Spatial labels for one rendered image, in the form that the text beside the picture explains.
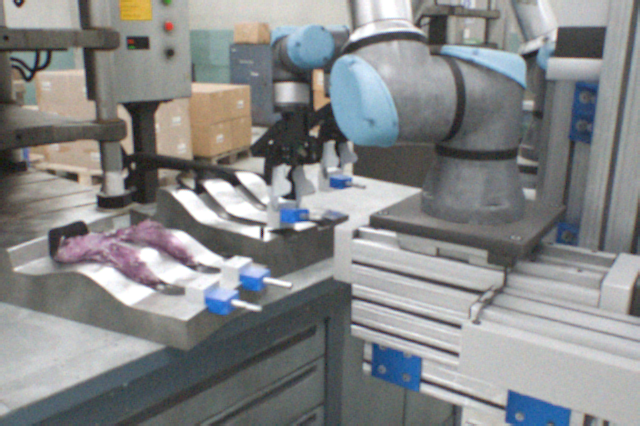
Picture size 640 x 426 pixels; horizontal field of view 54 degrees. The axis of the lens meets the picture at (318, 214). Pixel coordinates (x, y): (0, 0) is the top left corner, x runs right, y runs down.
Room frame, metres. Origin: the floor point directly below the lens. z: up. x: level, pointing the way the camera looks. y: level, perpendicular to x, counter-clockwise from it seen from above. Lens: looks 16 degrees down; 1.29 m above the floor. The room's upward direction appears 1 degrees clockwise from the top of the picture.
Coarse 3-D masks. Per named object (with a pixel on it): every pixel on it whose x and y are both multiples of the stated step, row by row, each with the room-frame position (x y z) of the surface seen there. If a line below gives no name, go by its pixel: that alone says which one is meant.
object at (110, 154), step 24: (0, 0) 2.21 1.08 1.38; (96, 0) 1.74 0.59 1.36; (0, 24) 2.20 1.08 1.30; (96, 24) 1.74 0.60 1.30; (0, 72) 2.19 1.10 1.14; (96, 72) 1.74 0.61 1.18; (0, 96) 2.19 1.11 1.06; (96, 96) 1.74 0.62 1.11; (120, 144) 1.77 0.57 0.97; (24, 168) 2.20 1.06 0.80; (120, 168) 1.76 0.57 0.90; (120, 192) 1.75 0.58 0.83
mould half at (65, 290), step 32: (32, 224) 1.19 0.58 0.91; (64, 224) 1.20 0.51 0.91; (96, 224) 1.24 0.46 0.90; (0, 256) 1.05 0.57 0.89; (32, 256) 1.08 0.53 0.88; (160, 256) 1.09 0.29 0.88; (0, 288) 1.06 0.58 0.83; (32, 288) 1.02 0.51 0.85; (64, 288) 0.99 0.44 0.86; (96, 288) 0.96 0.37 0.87; (128, 288) 0.97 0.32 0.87; (224, 288) 1.01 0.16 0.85; (96, 320) 0.96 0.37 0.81; (128, 320) 0.93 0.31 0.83; (160, 320) 0.91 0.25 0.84; (192, 320) 0.90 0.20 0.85; (224, 320) 0.98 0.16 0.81
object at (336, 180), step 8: (328, 168) 1.54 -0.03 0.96; (336, 168) 1.54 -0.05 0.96; (320, 176) 1.52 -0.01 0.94; (328, 176) 1.50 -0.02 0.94; (336, 176) 1.51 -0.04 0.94; (344, 176) 1.51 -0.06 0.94; (320, 184) 1.52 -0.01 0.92; (328, 184) 1.50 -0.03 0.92; (336, 184) 1.49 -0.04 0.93; (344, 184) 1.49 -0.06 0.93; (352, 184) 1.48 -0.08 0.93; (360, 184) 1.46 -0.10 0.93; (328, 192) 1.50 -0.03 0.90
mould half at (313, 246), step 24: (168, 192) 1.38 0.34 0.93; (192, 192) 1.40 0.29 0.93; (216, 192) 1.43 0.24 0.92; (264, 192) 1.50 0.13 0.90; (144, 216) 1.45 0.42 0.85; (168, 216) 1.39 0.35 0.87; (192, 216) 1.33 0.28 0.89; (216, 216) 1.34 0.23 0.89; (264, 216) 1.35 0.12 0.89; (336, 216) 1.34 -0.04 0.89; (216, 240) 1.27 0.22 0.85; (240, 240) 1.22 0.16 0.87; (264, 240) 1.17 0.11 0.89; (312, 240) 1.27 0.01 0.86; (264, 264) 1.17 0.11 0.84; (288, 264) 1.21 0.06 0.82; (312, 264) 1.27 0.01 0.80
